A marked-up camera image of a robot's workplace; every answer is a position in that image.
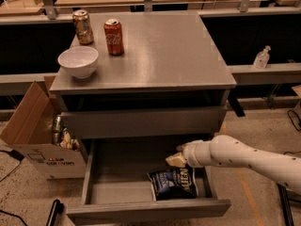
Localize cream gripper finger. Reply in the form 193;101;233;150
166;153;186;168
176;140;201;152

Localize blue chip bag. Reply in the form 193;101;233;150
148;167;198;201

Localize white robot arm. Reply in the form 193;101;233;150
166;135;301;194

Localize grey drawer cabinet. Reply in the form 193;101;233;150
49;10;237;162

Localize open grey drawer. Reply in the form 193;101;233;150
67;135;231;226

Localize closed grey upper drawer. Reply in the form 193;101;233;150
61;105;227;138

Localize black stand on floor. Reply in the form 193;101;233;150
277;185;301;226

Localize clear sanitizer pump bottle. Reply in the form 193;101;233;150
253;45;271;69

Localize cans inside cardboard box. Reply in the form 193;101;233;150
52;115;80;151

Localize white ceramic bowl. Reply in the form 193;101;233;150
57;46;99;78

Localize red cola can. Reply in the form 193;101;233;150
103;19;124;56

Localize open cardboard box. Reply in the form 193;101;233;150
0;82;87;179

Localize gold patterned can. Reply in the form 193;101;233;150
72;9;94;45

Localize black handle bottom left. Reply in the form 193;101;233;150
45;199;64;226

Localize black power adapter cable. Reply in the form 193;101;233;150
0;149;25;184

